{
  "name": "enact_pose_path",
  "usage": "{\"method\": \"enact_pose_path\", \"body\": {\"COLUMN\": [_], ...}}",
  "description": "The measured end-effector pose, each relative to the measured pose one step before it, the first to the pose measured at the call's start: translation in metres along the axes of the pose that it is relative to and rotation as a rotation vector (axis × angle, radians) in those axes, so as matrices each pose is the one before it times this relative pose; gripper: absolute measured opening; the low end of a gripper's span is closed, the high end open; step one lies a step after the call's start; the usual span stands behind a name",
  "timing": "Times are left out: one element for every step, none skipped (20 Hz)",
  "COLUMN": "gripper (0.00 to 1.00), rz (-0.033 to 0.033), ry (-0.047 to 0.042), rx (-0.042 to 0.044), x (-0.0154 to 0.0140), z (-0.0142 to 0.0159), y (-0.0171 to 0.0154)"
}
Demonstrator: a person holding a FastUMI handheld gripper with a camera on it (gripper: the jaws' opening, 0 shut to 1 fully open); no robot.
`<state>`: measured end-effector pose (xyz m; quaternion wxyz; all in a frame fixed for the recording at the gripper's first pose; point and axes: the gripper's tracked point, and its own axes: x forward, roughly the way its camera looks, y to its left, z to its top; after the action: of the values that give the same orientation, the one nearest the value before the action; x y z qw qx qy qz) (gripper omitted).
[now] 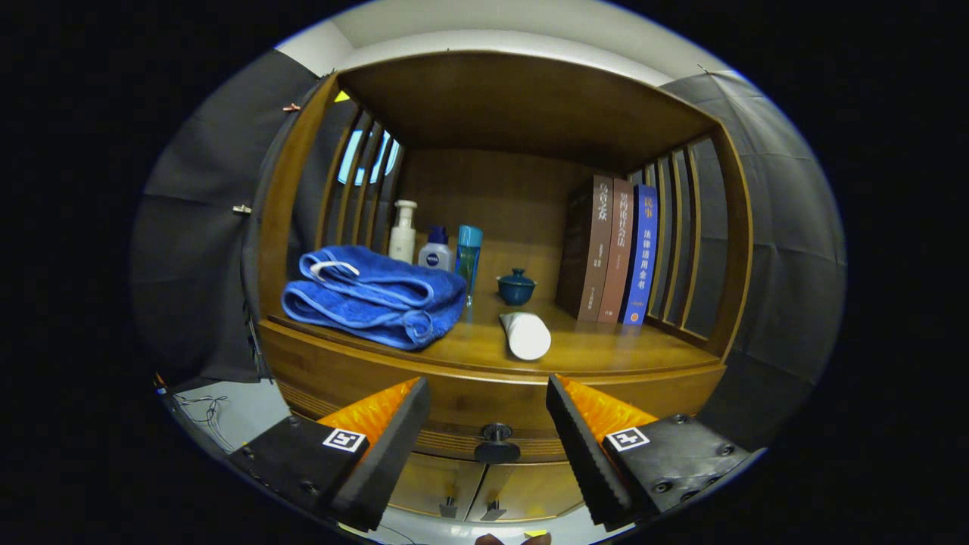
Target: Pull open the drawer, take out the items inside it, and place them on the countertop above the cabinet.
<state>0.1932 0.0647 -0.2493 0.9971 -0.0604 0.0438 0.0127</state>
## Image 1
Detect blue book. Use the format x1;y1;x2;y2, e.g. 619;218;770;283
621;185;659;326

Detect wooden countertop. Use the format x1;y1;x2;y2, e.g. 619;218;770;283
266;291;724;377

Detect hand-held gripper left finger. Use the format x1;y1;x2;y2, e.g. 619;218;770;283
227;376;431;533

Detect white pump bottle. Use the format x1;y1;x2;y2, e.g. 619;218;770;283
388;200;419;265

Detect light brown book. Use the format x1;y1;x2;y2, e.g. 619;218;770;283
597;179;634;325

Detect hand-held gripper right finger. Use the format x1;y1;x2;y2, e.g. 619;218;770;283
545;373;752;531

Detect white green tube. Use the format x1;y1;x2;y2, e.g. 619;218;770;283
499;311;553;362

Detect wooden cabinet door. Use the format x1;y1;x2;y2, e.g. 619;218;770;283
386;453;485;522
466;460;587;525

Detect blue lidded teacup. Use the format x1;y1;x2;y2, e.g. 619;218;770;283
497;268;538;307

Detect dark brown book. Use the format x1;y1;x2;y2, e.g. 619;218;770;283
556;175;614;322

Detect clear blue bottle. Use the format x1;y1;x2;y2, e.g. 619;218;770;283
456;225;484;300

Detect wooden cabinet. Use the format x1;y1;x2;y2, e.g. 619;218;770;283
254;51;756;525

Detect thin floor cables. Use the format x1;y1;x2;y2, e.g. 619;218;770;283
173;392;229;426

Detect white lotion bottle blue cap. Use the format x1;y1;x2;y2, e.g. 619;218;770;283
418;226;453;272

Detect wooden drawer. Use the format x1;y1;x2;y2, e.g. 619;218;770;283
261;325;726;464

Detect blue folded towel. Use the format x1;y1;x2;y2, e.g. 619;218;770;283
281;244;468;351

